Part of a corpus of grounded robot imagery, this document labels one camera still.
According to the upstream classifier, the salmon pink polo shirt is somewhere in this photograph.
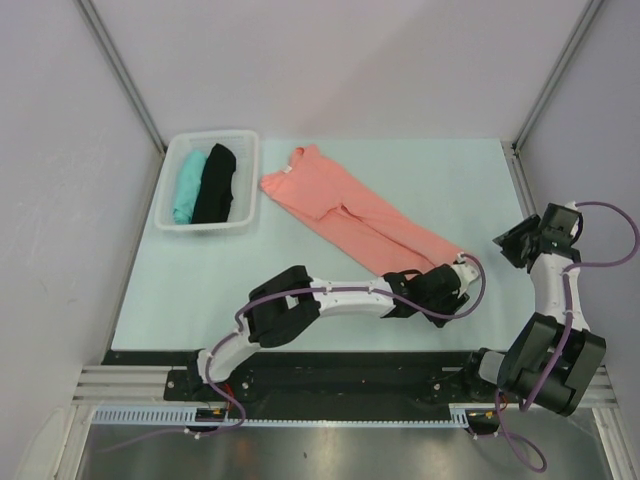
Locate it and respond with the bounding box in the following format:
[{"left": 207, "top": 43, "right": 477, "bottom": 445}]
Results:
[{"left": 260, "top": 145, "right": 464, "bottom": 276}]

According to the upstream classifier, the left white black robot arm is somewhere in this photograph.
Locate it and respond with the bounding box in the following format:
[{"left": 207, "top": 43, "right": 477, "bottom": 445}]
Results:
[{"left": 185, "top": 260, "right": 479, "bottom": 400}]

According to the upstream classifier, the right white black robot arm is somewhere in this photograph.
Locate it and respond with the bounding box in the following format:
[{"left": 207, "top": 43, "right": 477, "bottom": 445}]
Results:
[{"left": 461, "top": 204, "right": 606, "bottom": 417}]

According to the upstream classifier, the rolled black t shirt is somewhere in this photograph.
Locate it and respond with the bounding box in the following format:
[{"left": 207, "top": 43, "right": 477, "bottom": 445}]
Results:
[{"left": 191, "top": 143, "right": 236, "bottom": 224}]

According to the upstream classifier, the white plastic basket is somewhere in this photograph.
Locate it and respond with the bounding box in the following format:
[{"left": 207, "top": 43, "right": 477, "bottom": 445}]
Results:
[{"left": 154, "top": 129, "right": 260, "bottom": 234}]

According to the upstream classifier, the rolled teal t shirt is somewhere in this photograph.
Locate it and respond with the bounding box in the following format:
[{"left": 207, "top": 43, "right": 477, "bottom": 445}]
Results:
[{"left": 172, "top": 150, "right": 207, "bottom": 225}]

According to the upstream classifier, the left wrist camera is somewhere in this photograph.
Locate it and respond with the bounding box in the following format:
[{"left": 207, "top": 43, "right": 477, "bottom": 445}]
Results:
[{"left": 451, "top": 252, "right": 480, "bottom": 293}]

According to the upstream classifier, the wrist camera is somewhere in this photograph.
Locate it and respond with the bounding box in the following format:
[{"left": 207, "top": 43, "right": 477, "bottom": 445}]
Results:
[
  {"left": 451, "top": 252, "right": 480, "bottom": 293},
  {"left": 539, "top": 203, "right": 583, "bottom": 262}
]

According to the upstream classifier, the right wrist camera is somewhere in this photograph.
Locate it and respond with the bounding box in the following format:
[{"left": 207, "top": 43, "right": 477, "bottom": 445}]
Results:
[{"left": 539, "top": 203, "right": 583, "bottom": 262}]

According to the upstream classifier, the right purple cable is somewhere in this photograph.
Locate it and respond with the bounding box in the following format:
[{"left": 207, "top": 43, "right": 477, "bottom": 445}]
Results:
[{"left": 493, "top": 200, "right": 640, "bottom": 474}]

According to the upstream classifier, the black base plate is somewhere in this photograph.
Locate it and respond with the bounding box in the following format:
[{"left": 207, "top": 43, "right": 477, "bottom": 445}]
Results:
[{"left": 103, "top": 350, "right": 496, "bottom": 419}]

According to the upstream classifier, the right aluminium corner post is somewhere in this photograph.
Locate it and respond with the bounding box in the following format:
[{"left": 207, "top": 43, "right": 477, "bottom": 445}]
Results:
[{"left": 511, "top": 0, "right": 606, "bottom": 155}]

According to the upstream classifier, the aluminium corner post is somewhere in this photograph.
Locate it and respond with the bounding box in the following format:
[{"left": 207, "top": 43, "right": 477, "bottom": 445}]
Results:
[
  {"left": 511, "top": 0, "right": 606, "bottom": 155},
  {"left": 73, "top": 0, "right": 168, "bottom": 156}
]

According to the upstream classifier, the white slotted cable duct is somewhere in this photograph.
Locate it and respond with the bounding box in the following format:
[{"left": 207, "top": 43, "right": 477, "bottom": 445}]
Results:
[{"left": 92, "top": 405, "right": 469, "bottom": 428}]

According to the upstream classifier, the left aluminium corner post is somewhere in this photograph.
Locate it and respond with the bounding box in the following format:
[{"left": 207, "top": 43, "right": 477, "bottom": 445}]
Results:
[{"left": 73, "top": 0, "right": 168, "bottom": 156}]

